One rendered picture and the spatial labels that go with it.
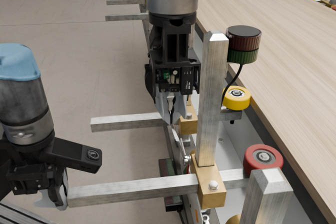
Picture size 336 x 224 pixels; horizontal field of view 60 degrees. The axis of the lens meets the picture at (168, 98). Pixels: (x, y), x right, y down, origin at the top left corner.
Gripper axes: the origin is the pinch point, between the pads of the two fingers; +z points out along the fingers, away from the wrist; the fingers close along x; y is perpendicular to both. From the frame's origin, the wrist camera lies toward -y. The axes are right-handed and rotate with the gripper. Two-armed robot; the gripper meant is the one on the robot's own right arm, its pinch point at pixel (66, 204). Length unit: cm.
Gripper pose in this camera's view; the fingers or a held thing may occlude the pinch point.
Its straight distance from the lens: 68.7
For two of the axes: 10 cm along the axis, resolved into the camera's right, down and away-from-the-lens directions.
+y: -9.9, 0.8, -1.2
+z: 0.0, 8.3, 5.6
